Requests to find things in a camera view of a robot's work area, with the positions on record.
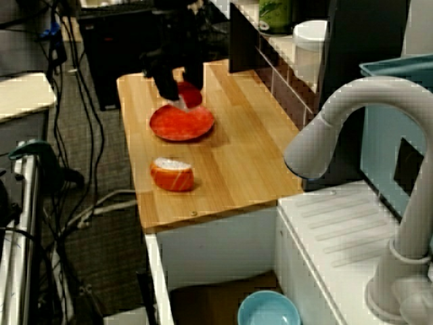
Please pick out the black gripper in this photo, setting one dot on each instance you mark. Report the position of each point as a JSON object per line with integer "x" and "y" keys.
{"x": 176, "y": 59}

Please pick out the red tuna nigiri toy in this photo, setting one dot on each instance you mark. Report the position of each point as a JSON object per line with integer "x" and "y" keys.
{"x": 192, "y": 97}

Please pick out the orange round plate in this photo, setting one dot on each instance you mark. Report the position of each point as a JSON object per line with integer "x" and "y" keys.
{"x": 182, "y": 125}

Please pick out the salmon nigiri sushi toy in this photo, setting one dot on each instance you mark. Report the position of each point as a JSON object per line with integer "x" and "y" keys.
{"x": 172, "y": 179}

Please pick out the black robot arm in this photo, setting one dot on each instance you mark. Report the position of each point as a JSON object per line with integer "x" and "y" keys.
{"x": 179, "y": 30}

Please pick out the black box stand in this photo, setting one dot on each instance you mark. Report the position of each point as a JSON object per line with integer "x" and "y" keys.
{"x": 111, "y": 61}

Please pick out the white plastic cup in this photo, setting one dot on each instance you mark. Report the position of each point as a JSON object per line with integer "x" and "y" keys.
{"x": 309, "y": 50}

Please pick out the white side table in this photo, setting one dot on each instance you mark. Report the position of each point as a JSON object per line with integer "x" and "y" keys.
{"x": 23, "y": 94}

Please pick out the grey toy faucet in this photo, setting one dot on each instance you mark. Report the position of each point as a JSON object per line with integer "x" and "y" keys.
{"x": 338, "y": 128}

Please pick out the wide dark shelf panel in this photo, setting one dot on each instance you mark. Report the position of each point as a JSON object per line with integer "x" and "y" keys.
{"x": 341, "y": 44}

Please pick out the white cabinet body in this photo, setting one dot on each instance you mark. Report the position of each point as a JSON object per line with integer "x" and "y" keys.
{"x": 220, "y": 243}

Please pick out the aluminium extrusion bar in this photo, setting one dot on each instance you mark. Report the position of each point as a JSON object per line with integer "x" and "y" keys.
{"x": 23, "y": 203}

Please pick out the teal plastic bin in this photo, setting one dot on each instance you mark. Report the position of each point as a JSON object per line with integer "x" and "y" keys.
{"x": 382, "y": 152}

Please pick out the white toy sink unit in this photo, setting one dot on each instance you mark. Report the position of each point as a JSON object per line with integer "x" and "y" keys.
{"x": 338, "y": 230}

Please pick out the light blue bowl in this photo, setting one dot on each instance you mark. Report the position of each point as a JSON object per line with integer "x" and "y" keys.
{"x": 267, "y": 311}

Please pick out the narrow dark shelf post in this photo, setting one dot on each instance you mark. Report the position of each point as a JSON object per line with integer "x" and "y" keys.
{"x": 243, "y": 40}

